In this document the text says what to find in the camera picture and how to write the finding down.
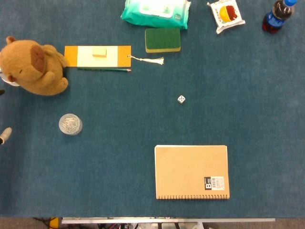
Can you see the white die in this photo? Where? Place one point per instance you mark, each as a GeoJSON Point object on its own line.
{"type": "Point", "coordinates": [181, 99]}

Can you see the kraft spiral notebook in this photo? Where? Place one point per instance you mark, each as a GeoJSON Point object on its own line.
{"type": "Point", "coordinates": [190, 169]}

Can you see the green pencil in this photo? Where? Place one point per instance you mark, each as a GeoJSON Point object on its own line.
{"type": "Point", "coordinates": [102, 69]}

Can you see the green and yellow sponge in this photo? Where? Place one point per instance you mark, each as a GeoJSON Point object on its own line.
{"type": "Point", "coordinates": [162, 39]}

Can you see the pale yellow eraser block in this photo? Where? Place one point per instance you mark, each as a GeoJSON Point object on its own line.
{"type": "Point", "coordinates": [99, 51]}

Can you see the clear jar of paper clips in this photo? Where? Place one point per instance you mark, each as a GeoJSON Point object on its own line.
{"type": "Point", "coordinates": [70, 124]}

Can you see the orange bookmark with white tassel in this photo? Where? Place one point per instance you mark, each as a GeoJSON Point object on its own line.
{"type": "Point", "coordinates": [83, 58]}

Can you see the teal wet wipes pack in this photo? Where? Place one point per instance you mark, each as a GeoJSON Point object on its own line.
{"type": "Point", "coordinates": [155, 14]}

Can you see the white snack packet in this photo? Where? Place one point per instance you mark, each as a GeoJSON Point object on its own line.
{"type": "Point", "coordinates": [226, 15]}

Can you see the brown capybara plush toy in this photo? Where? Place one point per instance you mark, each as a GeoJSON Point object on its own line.
{"type": "Point", "coordinates": [26, 69]}

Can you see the yellow plastic part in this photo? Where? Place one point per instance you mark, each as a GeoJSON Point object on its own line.
{"type": "Point", "coordinates": [54, 223]}

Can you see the cola bottle with blue label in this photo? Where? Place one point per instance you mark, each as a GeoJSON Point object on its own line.
{"type": "Point", "coordinates": [276, 16]}

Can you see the aluminium frame rail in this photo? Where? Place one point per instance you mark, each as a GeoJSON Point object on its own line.
{"type": "Point", "coordinates": [166, 220]}

